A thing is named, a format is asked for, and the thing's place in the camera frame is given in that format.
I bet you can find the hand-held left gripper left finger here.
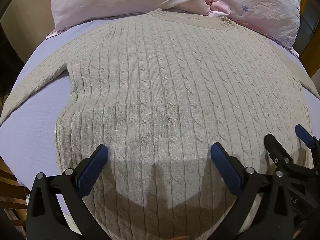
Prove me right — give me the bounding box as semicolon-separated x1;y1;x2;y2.
27;144;109;240

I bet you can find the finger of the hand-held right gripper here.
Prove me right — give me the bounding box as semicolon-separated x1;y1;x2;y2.
264;133;295;175
295;124;320;153

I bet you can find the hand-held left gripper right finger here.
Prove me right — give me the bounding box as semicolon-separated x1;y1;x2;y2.
210;142;296;240

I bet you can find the beige cable-knit sweater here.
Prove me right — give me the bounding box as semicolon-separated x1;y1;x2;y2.
0;8;320;240

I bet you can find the lavender bed sheet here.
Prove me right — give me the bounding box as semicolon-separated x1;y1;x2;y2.
0;25;304;233

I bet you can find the wooden chair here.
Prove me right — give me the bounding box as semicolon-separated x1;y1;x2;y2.
0;158;32;232

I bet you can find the wooden door frame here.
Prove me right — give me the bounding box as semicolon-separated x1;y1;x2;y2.
299;0;320;78

